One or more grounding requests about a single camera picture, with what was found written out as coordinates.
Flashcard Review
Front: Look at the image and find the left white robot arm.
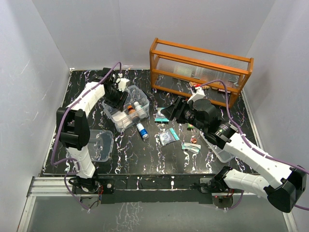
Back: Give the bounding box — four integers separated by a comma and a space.
55, 68, 130, 193

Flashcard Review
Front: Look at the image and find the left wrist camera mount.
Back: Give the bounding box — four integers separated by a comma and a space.
114, 78, 130, 92

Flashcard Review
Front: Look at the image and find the brown bottle orange cap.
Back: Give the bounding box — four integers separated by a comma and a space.
127, 105, 140, 123

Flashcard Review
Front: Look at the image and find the white gauze pad packet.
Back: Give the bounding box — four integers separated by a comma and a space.
112, 115, 132, 124

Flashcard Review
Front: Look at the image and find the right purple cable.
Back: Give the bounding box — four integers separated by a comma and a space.
200, 80, 309, 211

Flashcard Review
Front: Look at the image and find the blue white bandage roll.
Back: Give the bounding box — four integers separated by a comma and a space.
137, 123, 149, 140

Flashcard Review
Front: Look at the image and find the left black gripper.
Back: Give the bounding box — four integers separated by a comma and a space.
105, 86, 128, 112

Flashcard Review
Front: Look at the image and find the clear compartment organizer tray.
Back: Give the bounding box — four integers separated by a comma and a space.
203, 138, 235, 163

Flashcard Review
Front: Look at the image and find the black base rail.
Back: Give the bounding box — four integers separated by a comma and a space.
69, 174, 239, 206

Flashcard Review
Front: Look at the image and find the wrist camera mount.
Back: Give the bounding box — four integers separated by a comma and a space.
188, 86, 205, 102
114, 78, 130, 92

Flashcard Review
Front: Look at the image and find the small green box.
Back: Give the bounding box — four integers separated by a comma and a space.
187, 123, 195, 130

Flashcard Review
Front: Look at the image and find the orange wooden shelf rack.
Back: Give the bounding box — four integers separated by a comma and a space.
149, 38, 254, 107

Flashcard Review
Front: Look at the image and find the clear plastic medicine box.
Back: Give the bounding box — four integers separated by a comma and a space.
102, 85, 150, 132

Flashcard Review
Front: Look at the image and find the clear plastic box lid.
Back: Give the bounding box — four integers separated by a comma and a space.
87, 130, 114, 162

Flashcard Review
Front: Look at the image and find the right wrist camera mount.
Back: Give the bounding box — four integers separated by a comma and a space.
188, 86, 205, 102

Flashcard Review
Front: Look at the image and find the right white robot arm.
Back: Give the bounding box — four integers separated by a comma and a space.
161, 96, 307, 213

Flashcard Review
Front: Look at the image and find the blue header plastic packet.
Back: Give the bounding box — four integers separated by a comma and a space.
158, 128, 180, 146

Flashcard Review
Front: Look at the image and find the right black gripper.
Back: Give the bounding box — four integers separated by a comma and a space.
161, 96, 207, 132

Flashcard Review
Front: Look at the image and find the white medicine bottle green label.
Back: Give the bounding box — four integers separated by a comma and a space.
134, 101, 147, 119

